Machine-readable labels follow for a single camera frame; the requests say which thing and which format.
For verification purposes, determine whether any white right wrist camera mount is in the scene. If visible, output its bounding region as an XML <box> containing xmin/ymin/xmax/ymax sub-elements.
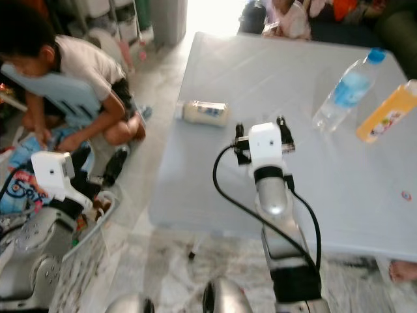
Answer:
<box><xmin>246</xmin><ymin>122</ymin><xmax>285</xmax><ymax>180</ymax></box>

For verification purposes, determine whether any grey round bin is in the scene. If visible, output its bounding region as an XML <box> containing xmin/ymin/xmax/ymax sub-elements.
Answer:
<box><xmin>149</xmin><ymin>0</ymin><xmax>188</xmax><ymax>46</ymax></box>

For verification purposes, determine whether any crouching child in white shirt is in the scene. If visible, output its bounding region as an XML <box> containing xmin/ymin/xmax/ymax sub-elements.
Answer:
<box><xmin>0</xmin><ymin>0</ymin><xmax>148</xmax><ymax>149</ymax></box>

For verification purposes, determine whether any silver right robot leg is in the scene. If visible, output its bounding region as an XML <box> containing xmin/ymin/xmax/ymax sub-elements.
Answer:
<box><xmin>202</xmin><ymin>278</ymin><xmax>263</xmax><ymax>313</ymax></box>

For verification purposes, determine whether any clear water bottle blue cap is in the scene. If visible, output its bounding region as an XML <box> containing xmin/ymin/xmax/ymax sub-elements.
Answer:
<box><xmin>313</xmin><ymin>48</ymin><xmax>387</xmax><ymax>133</ymax></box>

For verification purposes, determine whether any person in pink clothes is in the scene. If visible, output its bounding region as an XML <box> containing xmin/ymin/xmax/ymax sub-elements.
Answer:
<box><xmin>262</xmin><ymin>0</ymin><xmax>312</xmax><ymax>40</ymax></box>

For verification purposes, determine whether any dark sofa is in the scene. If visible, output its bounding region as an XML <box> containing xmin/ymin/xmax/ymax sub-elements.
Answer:
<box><xmin>238</xmin><ymin>0</ymin><xmax>417</xmax><ymax>63</ymax></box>

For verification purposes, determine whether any bare foot of person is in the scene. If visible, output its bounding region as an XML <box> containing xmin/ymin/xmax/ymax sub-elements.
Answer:
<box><xmin>388</xmin><ymin>259</ymin><xmax>417</xmax><ymax>283</ymax></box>

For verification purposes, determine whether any silver left robot leg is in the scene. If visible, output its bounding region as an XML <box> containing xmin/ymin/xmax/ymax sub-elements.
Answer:
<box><xmin>104</xmin><ymin>293</ymin><xmax>152</xmax><ymax>313</ymax></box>

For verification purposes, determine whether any colourful printed bag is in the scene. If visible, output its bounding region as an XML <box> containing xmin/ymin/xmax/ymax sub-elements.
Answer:
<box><xmin>0</xmin><ymin>134</ymin><xmax>66</xmax><ymax>216</ymax></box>

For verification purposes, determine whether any orange juice bottle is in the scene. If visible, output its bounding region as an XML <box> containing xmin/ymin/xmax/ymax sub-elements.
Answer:
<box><xmin>356</xmin><ymin>80</ymin><xmax>417</xmax><ymax>144</ymax></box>

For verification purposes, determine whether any light blue plastic chair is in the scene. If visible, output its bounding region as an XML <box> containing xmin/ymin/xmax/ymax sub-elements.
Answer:
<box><xmin>0</xmin><ymin>62</ymin><xmax>100</xmax><ymax>128</ymax></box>

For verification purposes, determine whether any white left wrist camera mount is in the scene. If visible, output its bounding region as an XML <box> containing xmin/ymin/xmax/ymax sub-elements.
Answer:
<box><xmin>31</xmin><ymin>151</ymin><xmax>84</xmax><ymax>204</ymax></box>

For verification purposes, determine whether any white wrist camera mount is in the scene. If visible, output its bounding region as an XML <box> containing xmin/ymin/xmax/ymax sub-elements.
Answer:
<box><xmin>31</xmin><ymin>151</ymin><xmax>84</xmax><ymax>204</ymax></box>
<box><xmin>246</xmin><ymin>122</ymin><xmax>285</xmax><ymax>180</ymax></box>

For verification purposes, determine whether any silver robot leg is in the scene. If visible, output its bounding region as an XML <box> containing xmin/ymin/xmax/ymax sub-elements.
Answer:
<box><xmin>202</xmin><ymin>278</ymin><xmax>263</xmax><ymax>313</ymax></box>
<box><xmin>104</xmin><ymin>293</ymin><xmax>152</xmax><ymax>313</ymax></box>

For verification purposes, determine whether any white plastic drawer unit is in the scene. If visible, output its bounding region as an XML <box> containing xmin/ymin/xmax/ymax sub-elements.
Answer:
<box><xmin>65</xmin><ymin>0</ymin><xmax>151</xmax><ymax>46</ymax></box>

